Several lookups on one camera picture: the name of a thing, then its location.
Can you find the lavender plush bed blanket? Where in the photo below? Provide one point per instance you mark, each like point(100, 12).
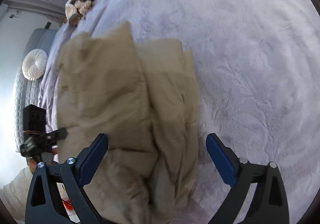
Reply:
point(257, 67)

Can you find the white round pleated cushion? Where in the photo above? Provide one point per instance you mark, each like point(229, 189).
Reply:
point(34, 64)

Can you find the tan puffer jacket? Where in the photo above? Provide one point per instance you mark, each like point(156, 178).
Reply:
point(144, 97)

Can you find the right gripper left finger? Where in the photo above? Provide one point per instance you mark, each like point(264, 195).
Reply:
point(44, 203)

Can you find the grey quilted headboard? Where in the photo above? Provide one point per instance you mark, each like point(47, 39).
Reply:
point(26, 91)

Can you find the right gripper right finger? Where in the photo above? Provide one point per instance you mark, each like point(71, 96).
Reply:
point(269, 203)

